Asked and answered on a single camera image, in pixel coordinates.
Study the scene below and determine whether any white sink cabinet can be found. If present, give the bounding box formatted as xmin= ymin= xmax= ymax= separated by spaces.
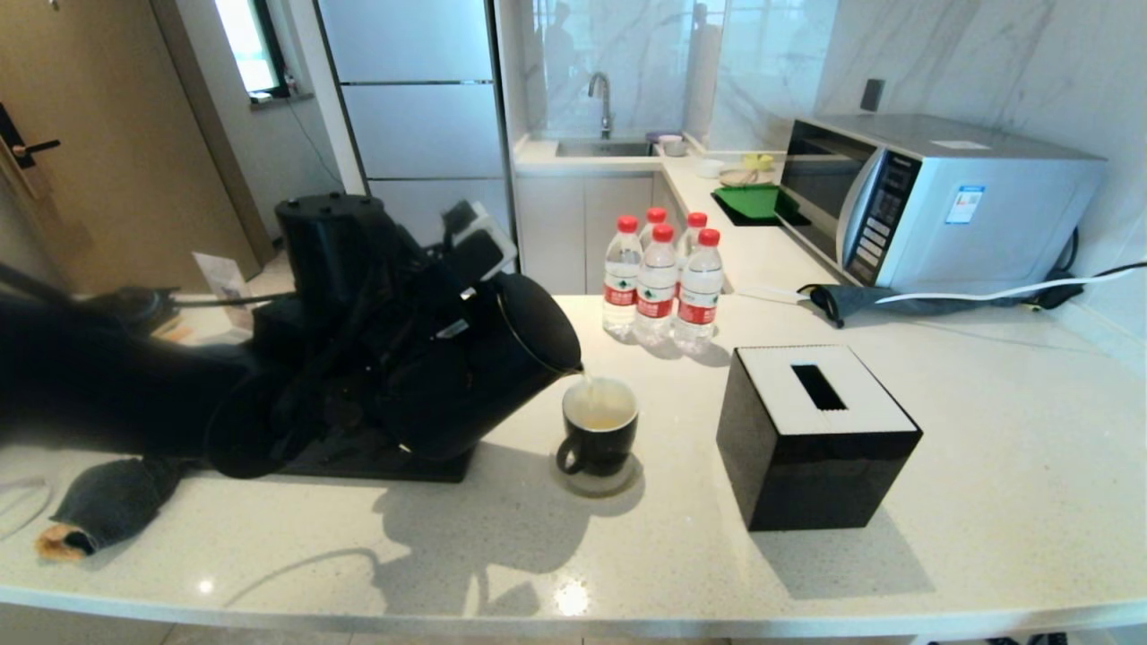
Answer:
xmin=515 ymin=170 xmax=686 ymax=297

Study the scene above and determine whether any white power cable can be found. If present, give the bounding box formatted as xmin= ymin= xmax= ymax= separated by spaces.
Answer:
xmin=735 ymin=265 xmax=1147 ymax=308

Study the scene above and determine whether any brown wooden door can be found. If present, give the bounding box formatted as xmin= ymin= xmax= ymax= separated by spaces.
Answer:
xmin=0 ymin=0 xmax=263 ymax=297

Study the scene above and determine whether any green cutting board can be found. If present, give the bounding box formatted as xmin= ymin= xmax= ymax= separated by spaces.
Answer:
xmin=713 ymin=183 xmax=805 ymax=227

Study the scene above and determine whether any black electric kettle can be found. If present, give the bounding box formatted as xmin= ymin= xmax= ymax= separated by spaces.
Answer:
xmin=375 ymin=273 xmax=584 ymax=463

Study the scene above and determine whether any white paper leaflet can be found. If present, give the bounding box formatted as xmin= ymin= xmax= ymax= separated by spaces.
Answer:
xmin=193 ymin=253 xmax=254 ymax=331

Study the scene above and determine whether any steel kitchen sink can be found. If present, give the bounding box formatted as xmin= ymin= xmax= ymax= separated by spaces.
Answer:
xmin=556 ymin=139 xmax=655 ymax=159

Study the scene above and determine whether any chrome kitchen faucet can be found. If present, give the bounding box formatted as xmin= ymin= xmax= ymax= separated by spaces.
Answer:
xmin=588 ymin=72 xmax=615 ymax=142

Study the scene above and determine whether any black rectangular tray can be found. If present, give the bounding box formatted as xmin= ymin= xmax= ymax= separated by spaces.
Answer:
xmin=287 ymin=421 xmax=476 ymax=485

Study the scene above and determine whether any silver microwave oven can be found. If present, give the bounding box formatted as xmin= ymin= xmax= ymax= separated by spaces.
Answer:
xmin=778 ymin=114 xmax=1108 ymax=297

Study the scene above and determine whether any black mug white inside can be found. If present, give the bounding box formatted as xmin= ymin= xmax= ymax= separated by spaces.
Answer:
xmin=556 ymin=377 xmax=642 ymax=478

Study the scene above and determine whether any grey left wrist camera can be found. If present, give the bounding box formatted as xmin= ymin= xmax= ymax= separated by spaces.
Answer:
xmin=439 ymin=202 xmax=519 ymax=289

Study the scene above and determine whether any window with dark frame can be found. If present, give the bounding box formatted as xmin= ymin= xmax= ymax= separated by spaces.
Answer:
xmin=213 ymin=0 xmax=292 ymax=101

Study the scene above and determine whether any dark grey cloth sleeve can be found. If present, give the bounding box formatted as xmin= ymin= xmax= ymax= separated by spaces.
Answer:
xmin=38 ymin=457 xmax=185 ymax=561

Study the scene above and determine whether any black power cable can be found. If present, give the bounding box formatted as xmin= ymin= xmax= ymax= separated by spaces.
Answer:
xmin=1026 ymin=227 xmax=1147 ymax=313

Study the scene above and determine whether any round translucent coaster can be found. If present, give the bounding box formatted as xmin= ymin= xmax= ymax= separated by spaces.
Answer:
xmin=549 ymin=443 xmax=646 ymax=500

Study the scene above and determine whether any black tissue box white lid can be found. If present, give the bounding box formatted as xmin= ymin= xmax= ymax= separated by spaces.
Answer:
xmin=716 ymin=345 xmax=924 ymax=533

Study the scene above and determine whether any silver three-door fridge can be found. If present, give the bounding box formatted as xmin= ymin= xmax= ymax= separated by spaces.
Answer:
xmin=314 ymin=0 xmax=522 ymax=297

